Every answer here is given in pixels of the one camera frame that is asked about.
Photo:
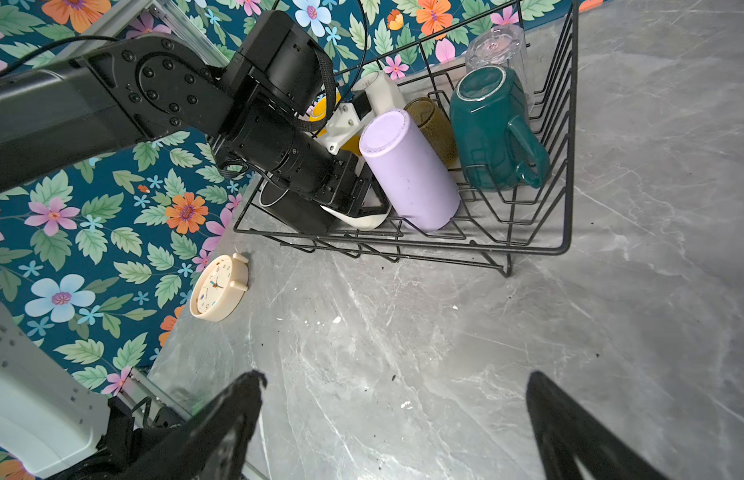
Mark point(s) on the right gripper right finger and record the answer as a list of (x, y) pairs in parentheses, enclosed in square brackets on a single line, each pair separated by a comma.
[(570, 439)]

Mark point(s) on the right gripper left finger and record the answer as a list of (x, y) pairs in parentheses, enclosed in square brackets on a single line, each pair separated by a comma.
[(211, 445)]

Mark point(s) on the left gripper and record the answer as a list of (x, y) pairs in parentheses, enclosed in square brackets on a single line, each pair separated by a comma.
[(342, 182)]

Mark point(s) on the black mug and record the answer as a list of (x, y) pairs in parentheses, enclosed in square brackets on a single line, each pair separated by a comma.
[(301, 215)]

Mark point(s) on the yellow mug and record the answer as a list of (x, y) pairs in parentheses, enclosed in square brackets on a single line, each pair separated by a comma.
[(321, 110)]

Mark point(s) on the lilac plastic cup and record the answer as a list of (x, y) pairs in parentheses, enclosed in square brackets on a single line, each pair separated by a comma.
[(416, 182)]

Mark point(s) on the white cream mug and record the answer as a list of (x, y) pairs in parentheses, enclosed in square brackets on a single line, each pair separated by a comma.
[(382, 92)]

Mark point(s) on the olive glass cup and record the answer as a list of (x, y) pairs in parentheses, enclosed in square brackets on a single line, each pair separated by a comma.
[(436, 127)]

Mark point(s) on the black wire dish rack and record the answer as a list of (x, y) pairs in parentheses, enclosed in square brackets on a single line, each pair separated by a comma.
[(490, 226)]

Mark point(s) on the dark green mug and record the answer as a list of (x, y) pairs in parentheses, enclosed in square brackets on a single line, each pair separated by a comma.
[(496, 145)]

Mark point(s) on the clear plastic cup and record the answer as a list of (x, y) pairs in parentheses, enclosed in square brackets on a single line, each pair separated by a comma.
[(506, 46)]

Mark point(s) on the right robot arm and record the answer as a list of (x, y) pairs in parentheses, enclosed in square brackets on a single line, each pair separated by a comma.
[(60, 429)]

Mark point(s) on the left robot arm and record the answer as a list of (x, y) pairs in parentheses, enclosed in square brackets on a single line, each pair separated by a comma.
[(140, 90)]

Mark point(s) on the pink alarm clock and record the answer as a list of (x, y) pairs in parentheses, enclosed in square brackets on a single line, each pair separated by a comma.
[(220, 288)]

